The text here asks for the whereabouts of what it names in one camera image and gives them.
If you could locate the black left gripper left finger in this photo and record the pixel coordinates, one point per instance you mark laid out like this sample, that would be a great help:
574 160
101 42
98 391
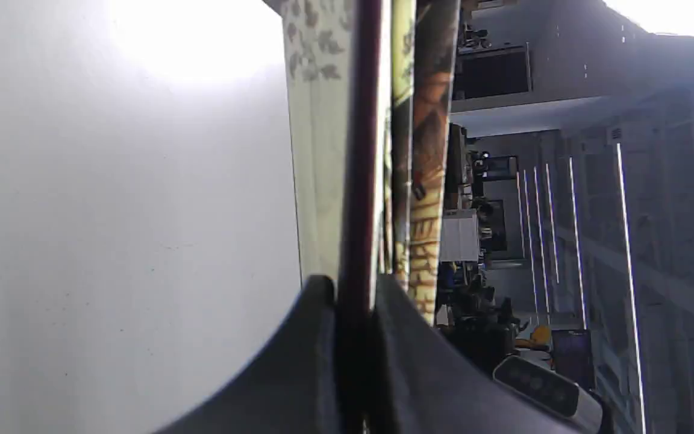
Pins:
290 386

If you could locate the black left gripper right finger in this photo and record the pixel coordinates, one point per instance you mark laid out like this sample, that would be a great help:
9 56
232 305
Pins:
425 385

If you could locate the painted paper folding fan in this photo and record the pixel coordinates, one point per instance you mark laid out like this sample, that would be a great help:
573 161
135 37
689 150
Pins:
369 91

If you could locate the dark oval device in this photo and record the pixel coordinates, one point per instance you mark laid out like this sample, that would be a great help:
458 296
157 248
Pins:
540 385

